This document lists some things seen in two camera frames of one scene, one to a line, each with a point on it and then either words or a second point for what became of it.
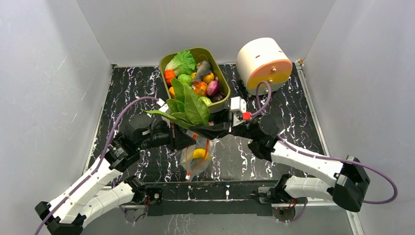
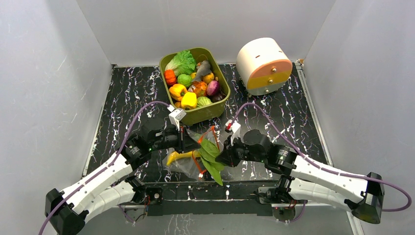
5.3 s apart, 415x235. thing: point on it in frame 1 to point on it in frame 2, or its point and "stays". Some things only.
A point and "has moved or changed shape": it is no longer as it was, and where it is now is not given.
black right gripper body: [229, 125] to [228, 153]
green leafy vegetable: [185, 107] to [208, 152]
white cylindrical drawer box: [264, 59] stays
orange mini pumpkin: [169, 74] stays
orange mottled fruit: [200, 88] stays
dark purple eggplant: [218, 96] stays
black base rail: [210, 198] stays
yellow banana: [198, 153] has moved or changed shape
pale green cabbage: [207, 101] stays
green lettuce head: [182, 63] stays
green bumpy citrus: [185, 78] stays
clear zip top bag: [196, 157] has moved or changed shape
